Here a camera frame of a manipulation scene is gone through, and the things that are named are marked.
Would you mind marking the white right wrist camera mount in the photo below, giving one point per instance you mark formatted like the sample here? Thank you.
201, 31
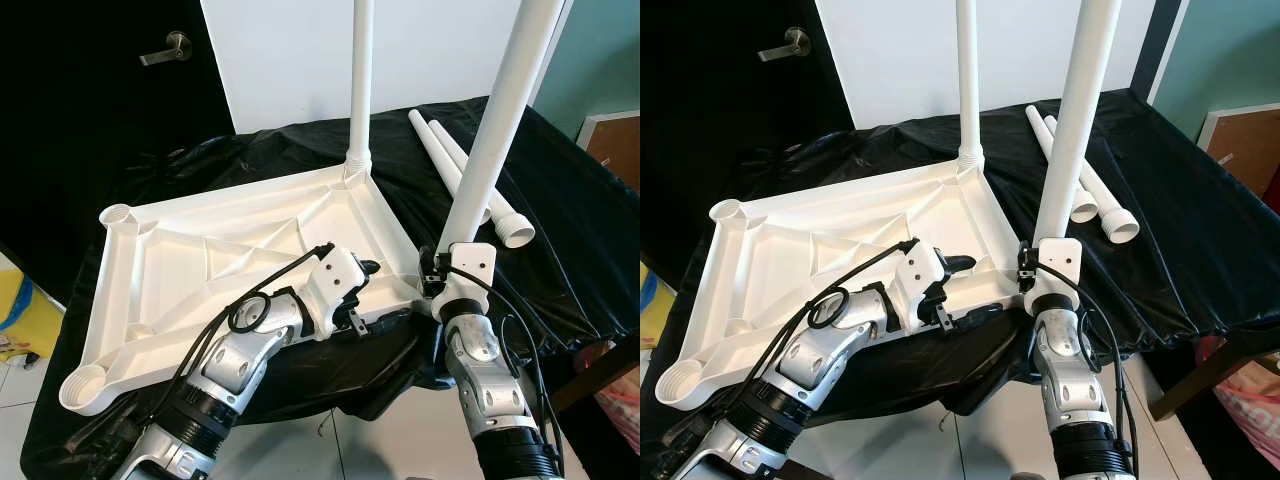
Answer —
1060, 258
470, 262

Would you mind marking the white plastic table leg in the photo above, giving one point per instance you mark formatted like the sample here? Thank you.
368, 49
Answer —
435, 145
503, 120
515, 230
1120, 225
1044, 138
968, 80
360, 80
1080, 110

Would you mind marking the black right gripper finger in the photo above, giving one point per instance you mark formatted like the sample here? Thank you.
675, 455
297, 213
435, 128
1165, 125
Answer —
430, 257
1025, 252

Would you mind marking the brown board white frame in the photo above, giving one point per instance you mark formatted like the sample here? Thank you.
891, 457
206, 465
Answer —
1245, 150
618, 150

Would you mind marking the pink plastic bag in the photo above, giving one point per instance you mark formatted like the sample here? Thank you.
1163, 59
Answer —
1250, 390
622, 420

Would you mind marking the white plastic table top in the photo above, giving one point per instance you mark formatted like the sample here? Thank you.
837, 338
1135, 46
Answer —
760, 270
150, 270

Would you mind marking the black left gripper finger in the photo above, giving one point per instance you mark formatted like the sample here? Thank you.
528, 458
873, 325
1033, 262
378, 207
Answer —
368, 267
945, 315
358, 320
958, 265

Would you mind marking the brown wooden table leg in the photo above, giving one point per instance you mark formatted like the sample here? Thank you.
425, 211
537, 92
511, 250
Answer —
1210, 378
600, 372

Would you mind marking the black door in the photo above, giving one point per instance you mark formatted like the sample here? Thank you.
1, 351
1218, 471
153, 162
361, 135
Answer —
70, 120
710, 120

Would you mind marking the yellow cardboard box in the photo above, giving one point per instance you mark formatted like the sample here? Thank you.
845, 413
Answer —
25, 320
650, 310

